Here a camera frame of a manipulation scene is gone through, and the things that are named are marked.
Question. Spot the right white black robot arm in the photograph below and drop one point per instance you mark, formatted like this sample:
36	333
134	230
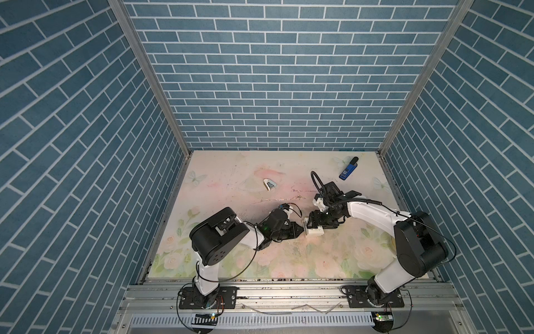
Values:
419	246

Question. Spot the aluminium front rail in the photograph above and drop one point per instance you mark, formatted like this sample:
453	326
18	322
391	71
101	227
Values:
273	297

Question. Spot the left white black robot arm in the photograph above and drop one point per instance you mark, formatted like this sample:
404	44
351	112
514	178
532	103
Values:
214	238

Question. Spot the blue black stapler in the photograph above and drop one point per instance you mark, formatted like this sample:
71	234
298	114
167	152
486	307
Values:
352	165

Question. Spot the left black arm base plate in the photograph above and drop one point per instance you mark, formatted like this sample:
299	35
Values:
222	297

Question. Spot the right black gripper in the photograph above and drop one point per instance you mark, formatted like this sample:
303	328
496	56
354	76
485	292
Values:
314	218

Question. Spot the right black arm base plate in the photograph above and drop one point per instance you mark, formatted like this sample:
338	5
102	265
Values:
361	296

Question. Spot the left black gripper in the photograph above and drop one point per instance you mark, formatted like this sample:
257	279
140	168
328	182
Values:
292	227

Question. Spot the white bow gift box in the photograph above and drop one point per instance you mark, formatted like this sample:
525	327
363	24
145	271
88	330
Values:
312	232

